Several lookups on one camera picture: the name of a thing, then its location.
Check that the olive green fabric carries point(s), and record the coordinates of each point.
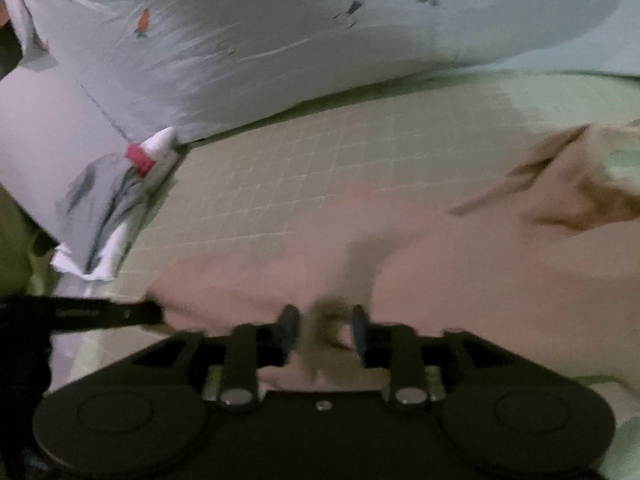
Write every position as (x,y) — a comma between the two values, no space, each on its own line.
(26,252)

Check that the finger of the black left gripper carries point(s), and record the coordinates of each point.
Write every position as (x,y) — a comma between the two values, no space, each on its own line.
(74,315)

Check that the pink cloth garment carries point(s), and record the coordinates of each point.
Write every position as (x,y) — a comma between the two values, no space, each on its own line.
(545,263)

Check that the grey garment with red cuff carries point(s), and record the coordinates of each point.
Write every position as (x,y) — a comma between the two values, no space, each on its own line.
(94,206)

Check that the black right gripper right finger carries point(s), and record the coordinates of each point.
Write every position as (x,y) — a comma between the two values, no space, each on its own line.
(412,361)

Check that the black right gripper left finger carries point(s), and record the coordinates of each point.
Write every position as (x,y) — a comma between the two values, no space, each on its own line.
(234,360)

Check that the white folded cloth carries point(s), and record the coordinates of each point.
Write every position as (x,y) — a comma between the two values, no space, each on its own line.
(161,147)

